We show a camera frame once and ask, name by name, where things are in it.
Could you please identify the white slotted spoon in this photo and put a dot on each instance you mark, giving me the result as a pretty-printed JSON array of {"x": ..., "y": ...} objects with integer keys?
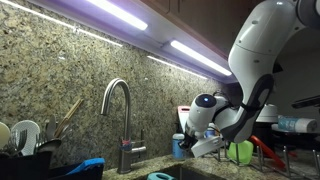
[{"x": 30, "y": 133}]

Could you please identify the green plastic plate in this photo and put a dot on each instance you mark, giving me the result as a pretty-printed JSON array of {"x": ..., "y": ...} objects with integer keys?
[{"x": 245, "y": 151}]

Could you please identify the soap bottle with blue label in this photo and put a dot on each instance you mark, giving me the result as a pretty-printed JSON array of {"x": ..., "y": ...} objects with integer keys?
[{"x": 177, "y": 146}]

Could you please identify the white under-cabinet light bar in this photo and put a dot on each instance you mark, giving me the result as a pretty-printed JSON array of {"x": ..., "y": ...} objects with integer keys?
[
  {"x": 200, "y": 57},
  {"x": 123, "y": 15}
]

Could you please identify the red blue faucet band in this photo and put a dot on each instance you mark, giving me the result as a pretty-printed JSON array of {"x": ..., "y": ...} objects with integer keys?
[{"x": 125, "y": 145}]

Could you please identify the white round container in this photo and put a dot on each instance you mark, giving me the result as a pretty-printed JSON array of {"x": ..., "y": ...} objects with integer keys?
[{"x": 268, "y": 113}]

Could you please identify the steel spoon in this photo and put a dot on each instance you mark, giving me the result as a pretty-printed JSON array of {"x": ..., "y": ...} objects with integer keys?
[{"x": 50, "y": 126}]

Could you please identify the bottle with dark blue label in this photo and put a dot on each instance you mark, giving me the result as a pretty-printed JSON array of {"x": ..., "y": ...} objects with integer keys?
[{"x": 210, "y": 132}]

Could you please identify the teal watering can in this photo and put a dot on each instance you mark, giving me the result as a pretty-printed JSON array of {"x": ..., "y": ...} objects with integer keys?
[{"x": 160, "y": 176}]

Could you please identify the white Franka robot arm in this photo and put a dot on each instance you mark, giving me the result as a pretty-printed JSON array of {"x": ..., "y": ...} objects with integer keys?
[{"x": 256, "y": 66}]

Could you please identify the white cutting board pink rim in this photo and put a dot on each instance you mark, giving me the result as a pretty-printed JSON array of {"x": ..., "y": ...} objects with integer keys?
[{"x": 182, "y": 113}]

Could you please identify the blue cloth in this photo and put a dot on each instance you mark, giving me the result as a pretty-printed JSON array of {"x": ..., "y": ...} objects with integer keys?
[{"x": 86, "y": 164}]

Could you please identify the blue white paper roll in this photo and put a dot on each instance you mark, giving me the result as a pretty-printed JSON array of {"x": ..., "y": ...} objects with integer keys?
[{"x": 295, "y": 124}]

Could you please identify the black utensil caddy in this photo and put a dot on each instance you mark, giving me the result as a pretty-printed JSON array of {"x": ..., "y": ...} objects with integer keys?
[{"x": 23, "y": 166}]

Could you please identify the steel gooseneck faucet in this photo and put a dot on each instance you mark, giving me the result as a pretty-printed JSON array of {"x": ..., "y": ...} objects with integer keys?
[{"x": 126, "y": 110}]

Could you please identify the wooden utensil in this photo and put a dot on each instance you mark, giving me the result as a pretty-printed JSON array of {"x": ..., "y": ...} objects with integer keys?
[{"x": 69, "y": 116}]

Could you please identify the wooden wall cabinet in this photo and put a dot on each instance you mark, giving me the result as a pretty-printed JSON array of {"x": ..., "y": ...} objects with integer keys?
[{"x": 206, "y": 20}]

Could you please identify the grey serving spoon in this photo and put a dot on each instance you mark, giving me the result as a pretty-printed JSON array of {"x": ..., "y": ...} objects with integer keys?
[{"x": 50, "y": 145}]

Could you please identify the cream round spatula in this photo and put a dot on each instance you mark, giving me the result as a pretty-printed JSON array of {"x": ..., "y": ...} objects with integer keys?
[{"x": 3, "y": 135}]

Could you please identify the stainless steel sink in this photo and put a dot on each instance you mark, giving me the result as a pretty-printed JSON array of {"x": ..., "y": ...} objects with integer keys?
[{"x": 190, "y": 174}]

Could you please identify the steel dish rack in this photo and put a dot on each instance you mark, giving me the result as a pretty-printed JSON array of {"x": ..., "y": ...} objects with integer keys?
[{"x": 260, "y": 160}]

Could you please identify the black horizontal bar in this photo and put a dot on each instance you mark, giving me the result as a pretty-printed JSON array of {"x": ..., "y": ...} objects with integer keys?
[{"x": 306, "y": 102}]

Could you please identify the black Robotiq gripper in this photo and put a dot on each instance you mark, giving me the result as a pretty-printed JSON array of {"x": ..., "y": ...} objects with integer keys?
[{"x": 187, "y": 144}]

